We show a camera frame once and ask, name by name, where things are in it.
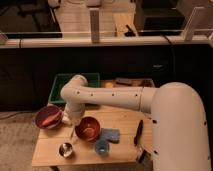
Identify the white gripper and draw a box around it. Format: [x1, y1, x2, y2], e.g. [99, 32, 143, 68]
[63, 104, 84, 126]

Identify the silver fork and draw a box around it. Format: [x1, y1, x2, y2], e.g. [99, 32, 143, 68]
[70, 126, 75, 140]

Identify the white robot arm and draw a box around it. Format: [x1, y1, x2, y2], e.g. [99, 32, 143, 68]
[60, 75, 213, 171]

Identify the small steel cup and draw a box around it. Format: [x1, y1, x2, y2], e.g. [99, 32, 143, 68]
[59, 143, 74, 159]

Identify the orange wooden bowl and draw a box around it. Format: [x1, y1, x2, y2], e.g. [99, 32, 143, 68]
[75, 116, 101, 142]

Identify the red sausage toy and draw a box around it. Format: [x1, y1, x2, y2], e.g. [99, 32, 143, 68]
[42, 113, 61, 127]

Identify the dark red bowl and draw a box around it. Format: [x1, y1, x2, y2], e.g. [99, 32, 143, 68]
[34, 105, 62, 129]

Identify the green plastic tray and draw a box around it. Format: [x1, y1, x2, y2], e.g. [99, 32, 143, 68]
[48, 73, 101, 106]

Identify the orange fruit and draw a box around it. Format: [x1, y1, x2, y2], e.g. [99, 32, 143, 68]
[104, 82, 114, 88]

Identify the dark brown object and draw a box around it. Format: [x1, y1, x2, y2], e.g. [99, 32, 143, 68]
[115, 78, 155, 87]

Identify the black tool on bench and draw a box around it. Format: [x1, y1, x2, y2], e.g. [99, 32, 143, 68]
[124, 25, 136, 37]

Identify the grey upright post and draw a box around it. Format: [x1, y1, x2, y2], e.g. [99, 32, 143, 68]
[89, 8, 100, 43]

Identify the white horizontal rail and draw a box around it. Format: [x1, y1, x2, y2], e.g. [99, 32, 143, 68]
[0, 35, 213, 49]

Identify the black cable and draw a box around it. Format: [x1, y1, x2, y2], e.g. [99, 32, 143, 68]
[161, 34, 179, 84]

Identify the white slanted bracket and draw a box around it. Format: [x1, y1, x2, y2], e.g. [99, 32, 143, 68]
[181, 6, 205, 41]

